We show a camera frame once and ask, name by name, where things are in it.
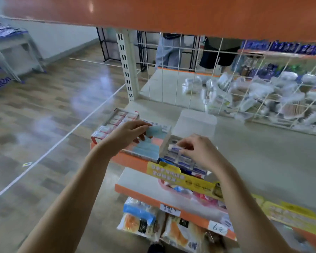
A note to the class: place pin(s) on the yellow price label strip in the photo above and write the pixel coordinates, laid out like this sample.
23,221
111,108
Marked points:
295,216

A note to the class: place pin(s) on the snack packets on lower shelf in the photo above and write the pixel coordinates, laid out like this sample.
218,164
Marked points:
184,179

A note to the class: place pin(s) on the paper scrap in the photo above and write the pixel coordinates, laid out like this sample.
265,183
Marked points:
27,163

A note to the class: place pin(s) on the grey table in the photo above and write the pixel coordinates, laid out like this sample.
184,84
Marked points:
13,47

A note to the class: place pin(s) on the person's right hand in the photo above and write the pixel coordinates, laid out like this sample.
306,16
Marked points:
203,152

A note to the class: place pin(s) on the person's left forearm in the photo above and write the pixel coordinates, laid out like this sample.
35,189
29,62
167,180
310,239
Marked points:
68,208

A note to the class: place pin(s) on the blue white eraser box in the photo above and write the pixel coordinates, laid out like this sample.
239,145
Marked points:
195,121

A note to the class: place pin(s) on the black metal rack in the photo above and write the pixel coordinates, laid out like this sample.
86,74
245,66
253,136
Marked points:
121,47

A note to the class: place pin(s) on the red eraser display box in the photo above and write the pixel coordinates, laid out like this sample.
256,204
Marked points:
113,119

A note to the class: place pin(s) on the pile of white packets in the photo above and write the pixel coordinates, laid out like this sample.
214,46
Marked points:
253,94

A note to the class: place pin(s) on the row of blue bottles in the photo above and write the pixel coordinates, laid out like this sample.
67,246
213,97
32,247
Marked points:
284,58

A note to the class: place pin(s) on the blue orange snack packet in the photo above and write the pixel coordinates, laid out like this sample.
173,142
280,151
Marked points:
139,218

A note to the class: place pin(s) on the person's left hand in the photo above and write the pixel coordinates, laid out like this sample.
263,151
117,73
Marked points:
121,137

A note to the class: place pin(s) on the person's right forearm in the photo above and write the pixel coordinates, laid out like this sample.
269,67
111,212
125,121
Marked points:
253,213

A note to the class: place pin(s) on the white orange metal shelf unit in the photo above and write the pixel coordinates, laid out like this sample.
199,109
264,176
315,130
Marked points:
274,155

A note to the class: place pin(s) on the teal small box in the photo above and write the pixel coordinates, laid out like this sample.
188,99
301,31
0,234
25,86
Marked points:
157,131

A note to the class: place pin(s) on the box of pink-blue erasers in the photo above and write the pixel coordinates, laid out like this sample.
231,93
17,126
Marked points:
145,150

